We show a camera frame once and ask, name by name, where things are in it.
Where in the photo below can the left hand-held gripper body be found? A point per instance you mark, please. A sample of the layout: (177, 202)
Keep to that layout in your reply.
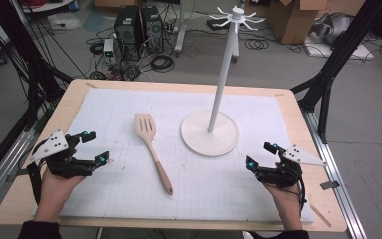
(63, 164)

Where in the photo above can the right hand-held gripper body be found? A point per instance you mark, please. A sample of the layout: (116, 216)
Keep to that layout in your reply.
(283, 172)

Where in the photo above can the wooden slotted spatula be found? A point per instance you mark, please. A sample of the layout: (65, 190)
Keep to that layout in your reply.
(147, 138)

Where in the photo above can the white utensil rack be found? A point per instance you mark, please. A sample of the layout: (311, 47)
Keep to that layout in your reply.
(224, 73)

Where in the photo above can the person's left hand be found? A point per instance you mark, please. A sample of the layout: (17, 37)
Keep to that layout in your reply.
(54, 192)

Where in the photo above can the person's right hand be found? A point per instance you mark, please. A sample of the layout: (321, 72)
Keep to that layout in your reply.
(288, 202)

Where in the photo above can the white grid mat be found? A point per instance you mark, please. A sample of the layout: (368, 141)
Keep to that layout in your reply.
(112, 109)

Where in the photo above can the grey tape piece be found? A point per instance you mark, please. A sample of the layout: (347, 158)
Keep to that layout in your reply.
(330, 185)

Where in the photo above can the thin wooden stick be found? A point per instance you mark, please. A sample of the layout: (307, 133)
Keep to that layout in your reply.
(321, 215)

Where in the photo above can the small white power supply box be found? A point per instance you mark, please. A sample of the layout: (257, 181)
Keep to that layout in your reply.
(109, 49)

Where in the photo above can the black computer tower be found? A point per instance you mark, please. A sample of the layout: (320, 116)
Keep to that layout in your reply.
(152, 28)
(128, 31)

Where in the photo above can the white foam board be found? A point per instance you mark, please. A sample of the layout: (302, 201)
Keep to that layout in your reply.
(341, 53)

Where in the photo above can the large open cardboard box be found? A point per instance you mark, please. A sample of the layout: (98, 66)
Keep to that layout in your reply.
(291, 23)

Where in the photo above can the grey bag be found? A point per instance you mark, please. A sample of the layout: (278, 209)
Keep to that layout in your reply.
(333, 28)

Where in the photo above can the black power strip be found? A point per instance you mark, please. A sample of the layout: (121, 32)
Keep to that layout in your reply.
(216, 24)

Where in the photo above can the white round table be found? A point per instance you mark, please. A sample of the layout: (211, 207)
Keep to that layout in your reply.
(46, 6)

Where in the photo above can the aluminium rail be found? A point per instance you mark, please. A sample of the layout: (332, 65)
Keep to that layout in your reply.
(335, 172)
(3, 172)

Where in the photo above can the black metal frame stand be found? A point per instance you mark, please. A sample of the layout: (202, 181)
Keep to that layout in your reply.
(30, 66)
(338, 59)

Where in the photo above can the white wheeled stand post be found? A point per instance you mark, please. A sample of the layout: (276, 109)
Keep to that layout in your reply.
(180, 33)

